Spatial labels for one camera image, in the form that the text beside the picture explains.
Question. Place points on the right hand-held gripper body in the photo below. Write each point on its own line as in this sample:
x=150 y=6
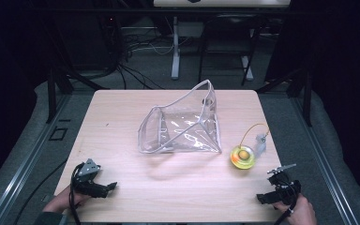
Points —
x=283 y=186

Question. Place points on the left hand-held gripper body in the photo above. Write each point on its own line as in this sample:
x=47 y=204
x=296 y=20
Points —
x=87 y=175

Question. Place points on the clear plastic zipper bag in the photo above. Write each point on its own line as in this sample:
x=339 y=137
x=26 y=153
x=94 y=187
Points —
x=181 y=128

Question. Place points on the person's right hand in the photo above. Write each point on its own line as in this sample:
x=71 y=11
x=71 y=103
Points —
x=300 y=212

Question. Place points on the person's left hand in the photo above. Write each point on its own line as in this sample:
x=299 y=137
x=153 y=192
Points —
x=63 y=200

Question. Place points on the black metal stand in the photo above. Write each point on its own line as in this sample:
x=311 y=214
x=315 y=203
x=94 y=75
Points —
x=300 y=90
x=54 y=90

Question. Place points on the white desk leg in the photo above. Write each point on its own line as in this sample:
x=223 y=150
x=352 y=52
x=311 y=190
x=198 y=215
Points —
x=247 y=68
x=176 y=50

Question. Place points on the black chair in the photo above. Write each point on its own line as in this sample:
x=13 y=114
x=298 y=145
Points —
x=228 y=37

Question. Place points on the metal floor rail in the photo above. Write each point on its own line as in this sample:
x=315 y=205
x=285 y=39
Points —
x=322 y=156
x=22 y=162

